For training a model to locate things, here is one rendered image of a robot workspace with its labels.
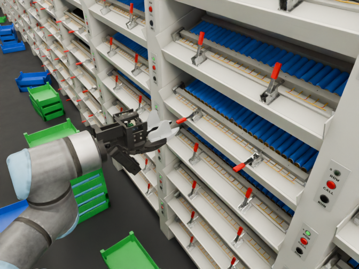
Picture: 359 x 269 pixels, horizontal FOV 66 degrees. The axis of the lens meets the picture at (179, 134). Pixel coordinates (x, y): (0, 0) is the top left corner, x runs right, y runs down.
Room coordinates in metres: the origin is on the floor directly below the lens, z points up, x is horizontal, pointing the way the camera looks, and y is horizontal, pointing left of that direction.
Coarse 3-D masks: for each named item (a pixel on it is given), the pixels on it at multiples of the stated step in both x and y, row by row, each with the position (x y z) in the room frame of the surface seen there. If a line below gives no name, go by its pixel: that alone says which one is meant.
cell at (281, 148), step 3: (288, 138) 0.60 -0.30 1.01; (291, 138) 0.60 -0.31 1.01; (294, 138) 0.60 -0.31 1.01; (285, 141) 0.59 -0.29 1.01; (288, 141) 0.59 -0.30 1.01; (291, 141) 0.59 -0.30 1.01; (294, 141) 0.59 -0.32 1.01; (282, 144) 0.59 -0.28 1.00; (285, 144) 0.58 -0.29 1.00; (288, 144) 0.58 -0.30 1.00; (291, 144) 0.59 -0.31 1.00; (279, 147) 0.58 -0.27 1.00; (282, 147) 0.58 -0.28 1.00; (285, 147) 0.58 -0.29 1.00; (276, 150) 0.58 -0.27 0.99; (279, 150) 0.57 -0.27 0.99; (282, 150) 0.57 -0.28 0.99; (285, 150) 0.57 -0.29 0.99
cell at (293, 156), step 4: (304, 144) 0.57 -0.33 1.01; (300, 148) 0.56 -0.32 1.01; (304, 148) 0.56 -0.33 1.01; (308, 148) 0.56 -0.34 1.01; (296, 152) 0.55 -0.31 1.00; (300, 152) 0.55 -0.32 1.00; (304, 152) 0.55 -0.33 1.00; (292, 156) 0.54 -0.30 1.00; (296, 156) 0.54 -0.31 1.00; (300, 156) 0.55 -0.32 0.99; (292, 160) 0.54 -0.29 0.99
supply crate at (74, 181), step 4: (100, 168) 1.16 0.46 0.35; (92, 172) 1.13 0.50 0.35; (96, 172) 1.14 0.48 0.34; (100, 172) 1.16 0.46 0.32; (84, 176) 1.10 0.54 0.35; (88, 176) 1.11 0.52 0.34; (92, 176) 1.13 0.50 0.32; (72, 180) 1.06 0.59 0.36; (76, 180) 1.07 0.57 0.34; (80, 180) 1.09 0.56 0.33; (72, 184) 1.06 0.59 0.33
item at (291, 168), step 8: (184, 96) 0.88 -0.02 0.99; (192, 104) 0.85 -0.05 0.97; (200, 104) 0.82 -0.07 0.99; (208, 112) 0.77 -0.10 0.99; (208, 120) 0.75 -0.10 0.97; (216, 120) 0.74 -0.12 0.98; (224, 120) 0.72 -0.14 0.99; (232, 128) 0.68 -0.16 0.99; (240, 136) 0.65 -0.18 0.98; (248, 136) 0.64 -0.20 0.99; (240, 144) 0.63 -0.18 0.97; (256, 144) 0.60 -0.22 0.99; (264, 152) 0.57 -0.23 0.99; (272, 152) 0.56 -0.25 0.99; (272, 160) 0.55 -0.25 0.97; (280, 160) 0.54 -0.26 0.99; (272, 168) 0.53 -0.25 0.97; (288, 168) 0.51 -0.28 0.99; (296, 168) 0.50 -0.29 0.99; (296, 176) 0.49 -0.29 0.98; (304, 176) 0.48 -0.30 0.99
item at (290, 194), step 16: (176, 80) 0.95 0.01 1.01; (192, 80) 0.99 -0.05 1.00; (176, 96) 0.92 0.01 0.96; (176, 112) 0.85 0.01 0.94; (192, 128) 0.79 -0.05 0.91; (208, 128) 0.73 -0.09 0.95; (224, 144) 0.65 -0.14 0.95; (240, 160) 0.58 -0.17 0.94; (256, 176) 0.53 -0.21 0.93; (272, 176) 0.51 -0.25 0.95; (288, 176) 0.50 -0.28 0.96; (272, 192) 0.49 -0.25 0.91; (288, 192) 0.46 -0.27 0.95
